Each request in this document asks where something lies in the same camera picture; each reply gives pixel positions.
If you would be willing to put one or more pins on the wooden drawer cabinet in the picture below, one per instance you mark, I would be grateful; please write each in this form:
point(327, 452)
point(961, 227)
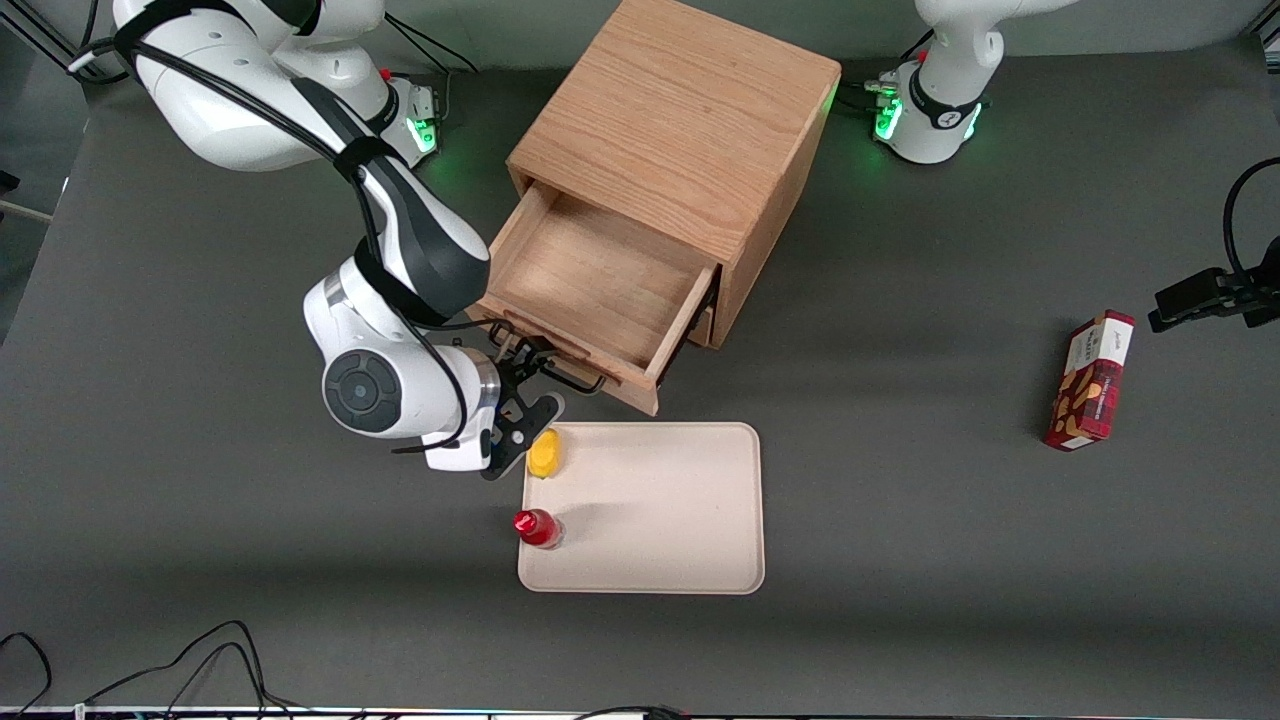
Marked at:
point(680, 110)

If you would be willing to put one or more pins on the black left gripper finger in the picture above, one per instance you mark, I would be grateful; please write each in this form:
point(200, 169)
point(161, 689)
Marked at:
point(1190, 312)
point(1195, 285)

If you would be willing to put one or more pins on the small red capped bottle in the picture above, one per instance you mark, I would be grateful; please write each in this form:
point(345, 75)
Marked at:
point(536, 527)

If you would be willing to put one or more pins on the red snack box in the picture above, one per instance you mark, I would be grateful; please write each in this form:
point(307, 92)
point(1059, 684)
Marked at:
point(1090, 385)

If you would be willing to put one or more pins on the beige plastic tray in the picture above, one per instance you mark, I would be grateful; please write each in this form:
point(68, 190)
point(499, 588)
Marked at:
point(660, 520)

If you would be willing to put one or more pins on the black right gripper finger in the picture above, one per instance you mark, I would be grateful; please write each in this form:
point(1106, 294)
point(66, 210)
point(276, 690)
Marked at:
point(538, 362)
point(508, 358)

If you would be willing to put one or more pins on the yellow lemon toy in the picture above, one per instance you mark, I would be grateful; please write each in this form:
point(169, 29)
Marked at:
point(545, 454)

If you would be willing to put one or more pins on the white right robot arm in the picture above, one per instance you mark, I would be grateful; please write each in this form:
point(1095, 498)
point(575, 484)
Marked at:
point(300, 130)

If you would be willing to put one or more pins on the aluminium frame rail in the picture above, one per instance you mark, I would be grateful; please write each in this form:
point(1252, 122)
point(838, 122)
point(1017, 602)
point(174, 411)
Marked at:
point(50, 45)

